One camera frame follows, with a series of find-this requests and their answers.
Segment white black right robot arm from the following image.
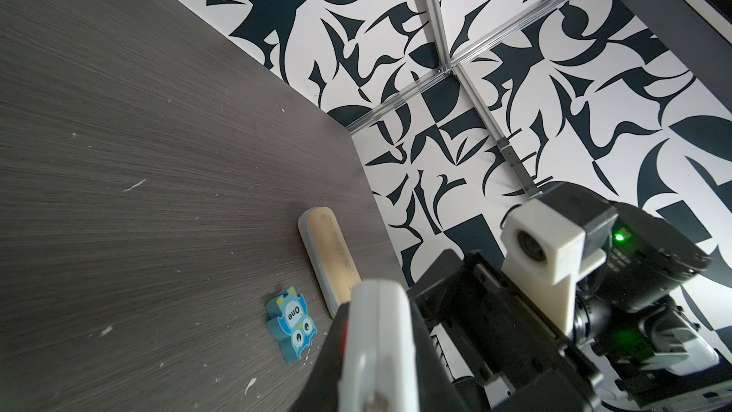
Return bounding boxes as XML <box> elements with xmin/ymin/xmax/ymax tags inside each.
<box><xmin>409</xmin><ymin>185</ymin><xmax>731</xmax><ymax>411</ymax></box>

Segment wooden board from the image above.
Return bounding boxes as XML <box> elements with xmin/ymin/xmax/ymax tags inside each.
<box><xmin>297</xmin><ymin>207</ymin><xmax>361</xmax><ymax>319</ymax></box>

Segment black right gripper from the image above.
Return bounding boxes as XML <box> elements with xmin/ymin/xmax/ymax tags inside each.
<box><xmin>408</xmin><ymin>250</ymin><xmax>602</xmax><ymax>411</ymax></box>

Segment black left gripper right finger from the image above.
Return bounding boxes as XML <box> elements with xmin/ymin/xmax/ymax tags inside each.
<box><xmin>410</xmin><ymin>303</ymin><xmax>467</xmax><ymax>412</ymax></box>

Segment blue owl toy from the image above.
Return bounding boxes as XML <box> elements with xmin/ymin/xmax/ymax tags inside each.
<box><xmin>265</xmin><ymin>287</ymin><xmax>318</xmax><ymax>364</ymax></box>

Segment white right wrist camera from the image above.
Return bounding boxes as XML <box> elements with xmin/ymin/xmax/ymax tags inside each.
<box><xmin>501</xmin><ymin>182</ymin><xmax>618</xmax><ymax>336</ymax></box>

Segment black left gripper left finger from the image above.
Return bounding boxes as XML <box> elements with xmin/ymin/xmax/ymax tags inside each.
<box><xmin>291</xmin><ymin>303</ymin><xmax>350</xmax><ymax>412</ymax></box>

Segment white remote control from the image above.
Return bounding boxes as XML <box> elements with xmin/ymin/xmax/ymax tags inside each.
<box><xmin>337</xmin><ymin>280</ymin><xmax>419</xmax><ymax>411</ymax></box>

